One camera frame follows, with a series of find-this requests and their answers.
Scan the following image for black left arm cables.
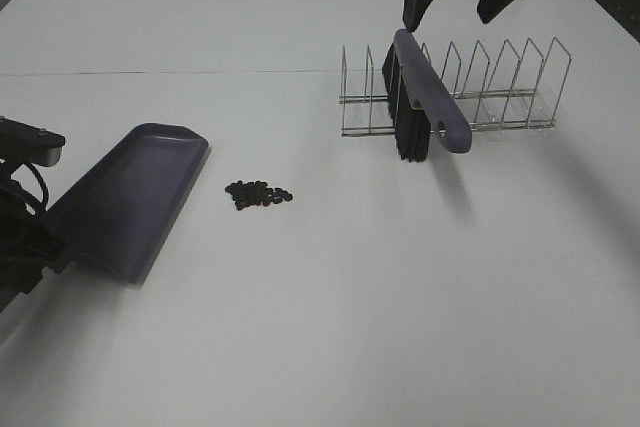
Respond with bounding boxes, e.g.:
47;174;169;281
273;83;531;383
0;156;51;218

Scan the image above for purple hand brush black bristles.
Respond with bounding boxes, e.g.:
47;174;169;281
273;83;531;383
380;28;473;165

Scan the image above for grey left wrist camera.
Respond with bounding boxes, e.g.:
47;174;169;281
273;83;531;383
0;116;66;167

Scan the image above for pile of coffee beans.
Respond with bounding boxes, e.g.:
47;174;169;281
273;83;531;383
225;180;294;211

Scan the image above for metal wire dish rack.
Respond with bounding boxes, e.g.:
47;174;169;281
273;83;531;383
338;37;572;138

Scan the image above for dark purple plastic dustpan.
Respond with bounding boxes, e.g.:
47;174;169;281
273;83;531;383
44;123;210;284

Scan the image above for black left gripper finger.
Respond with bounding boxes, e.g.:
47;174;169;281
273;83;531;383
43;239;79;274

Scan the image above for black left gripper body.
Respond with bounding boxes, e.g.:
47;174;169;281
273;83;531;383
1;186;66;311

